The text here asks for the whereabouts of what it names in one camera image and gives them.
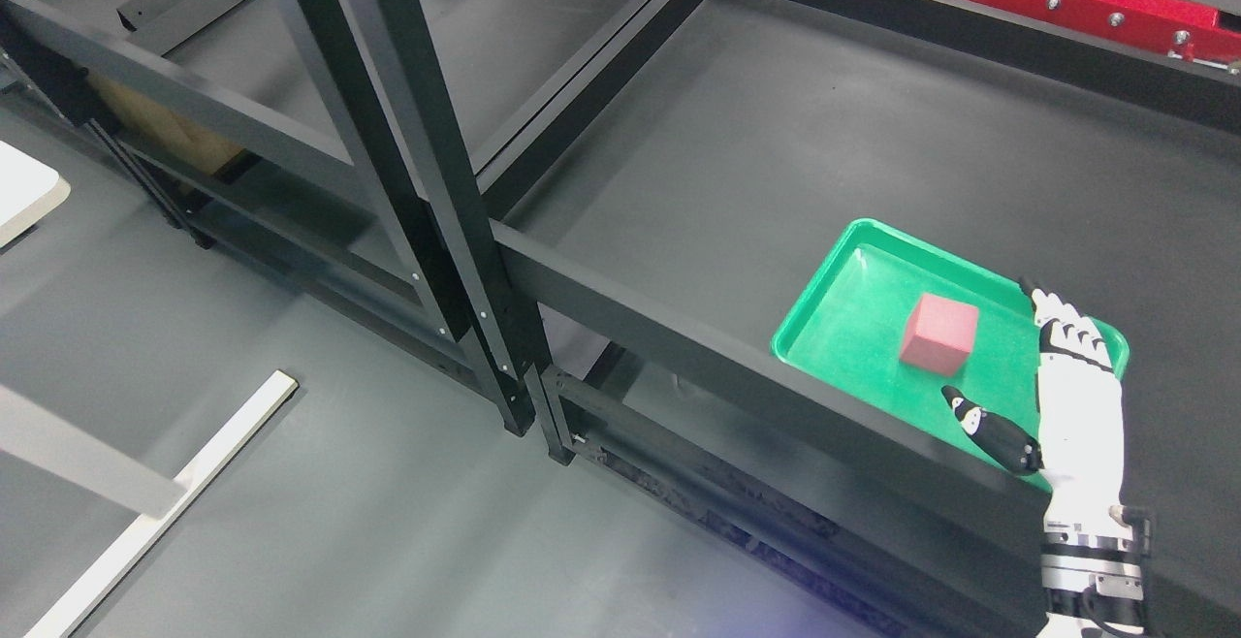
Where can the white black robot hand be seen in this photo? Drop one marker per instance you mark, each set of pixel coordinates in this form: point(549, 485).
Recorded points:
point(1079, 447)

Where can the pink foam block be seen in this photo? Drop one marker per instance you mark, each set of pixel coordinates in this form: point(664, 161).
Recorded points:
point(939, 334)

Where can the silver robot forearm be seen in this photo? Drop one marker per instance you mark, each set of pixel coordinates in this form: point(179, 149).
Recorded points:
point(1093, 579)

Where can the green plastic tray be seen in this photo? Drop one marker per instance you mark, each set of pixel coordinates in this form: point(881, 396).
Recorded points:
point(890, 319)

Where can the black metal shelf rack centre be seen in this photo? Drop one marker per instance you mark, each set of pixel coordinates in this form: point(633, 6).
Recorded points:
point(707, 183)

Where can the black metal shelf rack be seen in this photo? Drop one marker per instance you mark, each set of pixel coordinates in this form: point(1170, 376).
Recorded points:
point(396, 132)
point(707, 183)

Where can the black metal shelf rack left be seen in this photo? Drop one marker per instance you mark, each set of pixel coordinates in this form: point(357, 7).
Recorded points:
point(396, 132)

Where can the cardboard box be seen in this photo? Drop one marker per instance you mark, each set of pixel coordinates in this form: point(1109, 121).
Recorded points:
point(186, 139)

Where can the white desk with T leg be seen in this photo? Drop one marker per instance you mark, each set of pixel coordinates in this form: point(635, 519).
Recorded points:
point(42, 439)

